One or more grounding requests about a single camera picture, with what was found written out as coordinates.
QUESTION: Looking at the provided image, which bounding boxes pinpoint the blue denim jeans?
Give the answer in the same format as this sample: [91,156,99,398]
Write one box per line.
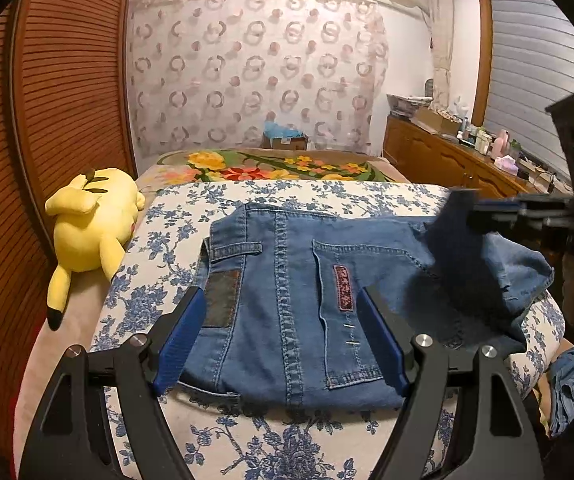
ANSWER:
[180,204,554,410]

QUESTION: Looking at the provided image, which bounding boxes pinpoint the blue garment beside bed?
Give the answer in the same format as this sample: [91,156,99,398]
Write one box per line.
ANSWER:
[547,347,574,438]

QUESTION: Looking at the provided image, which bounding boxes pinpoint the pink tissue box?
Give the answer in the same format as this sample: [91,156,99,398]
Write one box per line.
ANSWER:
[494,155,519,176]

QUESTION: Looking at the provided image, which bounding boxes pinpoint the long wooden sideboard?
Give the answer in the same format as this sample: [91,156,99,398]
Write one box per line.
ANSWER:
[382,114,574,201]

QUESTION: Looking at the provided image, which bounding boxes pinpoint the open cardboard box on sideboard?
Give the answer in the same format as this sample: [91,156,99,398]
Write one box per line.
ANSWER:
[412,107,462,136]

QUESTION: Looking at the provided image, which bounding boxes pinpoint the grey window roller shutter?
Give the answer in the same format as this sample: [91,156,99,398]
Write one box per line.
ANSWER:
[483,0,574,178]

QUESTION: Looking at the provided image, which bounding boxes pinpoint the blue floral white bedsheet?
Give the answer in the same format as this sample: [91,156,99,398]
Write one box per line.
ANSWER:
[92,180,564,479]

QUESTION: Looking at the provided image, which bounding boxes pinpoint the yellow plush toy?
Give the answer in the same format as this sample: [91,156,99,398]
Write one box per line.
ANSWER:
[45,168,145,330]

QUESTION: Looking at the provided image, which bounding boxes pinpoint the cardboard box with blue cloth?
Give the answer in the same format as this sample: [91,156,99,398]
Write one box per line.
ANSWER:
[261,122,309,151]

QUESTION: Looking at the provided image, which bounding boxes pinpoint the colourful floral blanket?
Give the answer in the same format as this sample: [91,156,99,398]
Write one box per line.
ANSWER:
[136,148,407,195]

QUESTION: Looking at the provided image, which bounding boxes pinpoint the circle patterned curtain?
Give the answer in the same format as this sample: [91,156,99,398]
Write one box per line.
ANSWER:
[127,0,389,158]

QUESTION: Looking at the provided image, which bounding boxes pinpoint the wooden louvred wardrobe door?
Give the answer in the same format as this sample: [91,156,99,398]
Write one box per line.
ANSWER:
[0,0,135,479]

